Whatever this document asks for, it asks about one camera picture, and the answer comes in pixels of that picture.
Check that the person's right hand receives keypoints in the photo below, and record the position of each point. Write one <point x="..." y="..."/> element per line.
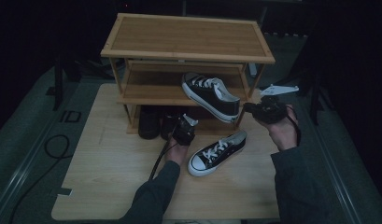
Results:
<point x="283" y="133"/>

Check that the black shoe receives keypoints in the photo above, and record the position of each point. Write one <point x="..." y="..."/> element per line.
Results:
<point x="168" y="126"/>
<point x="148" y="124"/>

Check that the black metal stand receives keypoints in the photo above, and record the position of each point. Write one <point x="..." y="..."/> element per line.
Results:
<point x="315" y="99"/>
<point x="58" y="84"/>

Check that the black white canvas sneaker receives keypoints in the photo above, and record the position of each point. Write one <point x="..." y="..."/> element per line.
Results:
<point x="216" y="155"/>
<point x="210" y="96"/>

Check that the wooden shoe rack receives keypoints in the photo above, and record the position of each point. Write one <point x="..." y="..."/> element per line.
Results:
<point x="185" y="37"/>

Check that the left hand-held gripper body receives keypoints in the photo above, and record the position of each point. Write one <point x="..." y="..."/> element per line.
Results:
<point x="184" y="133"/>

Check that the person's left hand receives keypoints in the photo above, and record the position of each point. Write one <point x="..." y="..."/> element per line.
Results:
<point x="176" y="154"/>

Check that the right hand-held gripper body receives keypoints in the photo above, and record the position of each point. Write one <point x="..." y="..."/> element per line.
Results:
<point x="271" y="110"/>

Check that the small white object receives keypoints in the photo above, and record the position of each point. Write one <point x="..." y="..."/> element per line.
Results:
<point x="252" y="70"/>

